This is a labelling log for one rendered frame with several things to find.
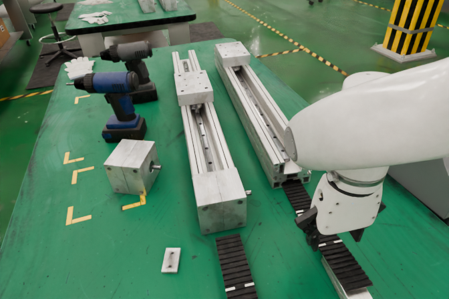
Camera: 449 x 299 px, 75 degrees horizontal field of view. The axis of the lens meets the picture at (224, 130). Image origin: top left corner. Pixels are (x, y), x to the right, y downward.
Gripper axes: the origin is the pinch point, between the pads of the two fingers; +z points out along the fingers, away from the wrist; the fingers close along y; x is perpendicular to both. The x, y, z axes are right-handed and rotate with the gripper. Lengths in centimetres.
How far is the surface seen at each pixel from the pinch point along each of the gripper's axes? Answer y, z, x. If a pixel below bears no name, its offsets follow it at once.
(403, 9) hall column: 224, 34, 253
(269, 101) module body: 3.2, -2.3, 46.6
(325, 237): 0.1, 3.6, 2.2
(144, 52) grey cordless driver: -33, -13, 73
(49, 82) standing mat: -154, 82, 284
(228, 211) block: -17.9, 0.0, 10.2
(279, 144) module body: 0.2, 0.5, 29.0
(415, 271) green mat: 14.1, 6.2, -6.6
